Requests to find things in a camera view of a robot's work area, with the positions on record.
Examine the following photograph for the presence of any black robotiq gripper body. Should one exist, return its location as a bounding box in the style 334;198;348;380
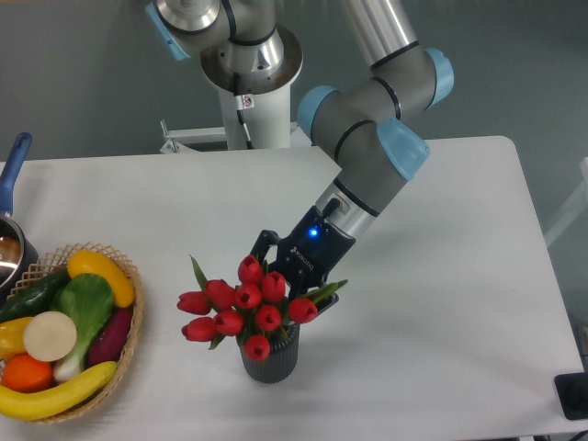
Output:
275;205;356;294

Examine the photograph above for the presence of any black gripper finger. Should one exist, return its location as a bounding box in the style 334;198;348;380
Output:
302;287;339;323
250;230;281;266

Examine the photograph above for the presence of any red tulip bouquet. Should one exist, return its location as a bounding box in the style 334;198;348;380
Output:
176;254;346;363

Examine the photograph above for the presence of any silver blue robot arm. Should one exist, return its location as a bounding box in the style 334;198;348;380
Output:
145;1;454;310

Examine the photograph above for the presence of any dark grey ribbed vase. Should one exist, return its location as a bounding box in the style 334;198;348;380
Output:
240;324;300;384

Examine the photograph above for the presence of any green bok choy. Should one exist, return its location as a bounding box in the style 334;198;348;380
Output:
51;274;114;383

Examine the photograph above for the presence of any purple sweet potato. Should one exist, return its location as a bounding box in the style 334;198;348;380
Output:
87;309;132;367

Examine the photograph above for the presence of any woven wicker basket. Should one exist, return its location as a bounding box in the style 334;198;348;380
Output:
1;243;144;424

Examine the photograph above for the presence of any green cucumber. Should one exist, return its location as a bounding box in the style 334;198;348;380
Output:
1;269;71;322

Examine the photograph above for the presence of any black device at table edge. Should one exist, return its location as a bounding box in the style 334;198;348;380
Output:
554;372;587;421

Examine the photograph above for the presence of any yellow bell pepper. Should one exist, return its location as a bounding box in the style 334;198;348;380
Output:
0;317;32;360

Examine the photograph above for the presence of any orange fruit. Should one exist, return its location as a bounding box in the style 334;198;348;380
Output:
1;354;53;393

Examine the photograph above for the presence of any yellow banana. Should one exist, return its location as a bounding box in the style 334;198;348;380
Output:
1;361;118;422

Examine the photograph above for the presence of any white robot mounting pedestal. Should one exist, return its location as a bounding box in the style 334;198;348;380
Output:
160;78;311;153

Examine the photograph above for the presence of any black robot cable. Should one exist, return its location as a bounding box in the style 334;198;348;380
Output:
232;72;255;150

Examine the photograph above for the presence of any blue handled saucepan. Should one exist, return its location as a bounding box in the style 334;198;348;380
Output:
1;132;38;305

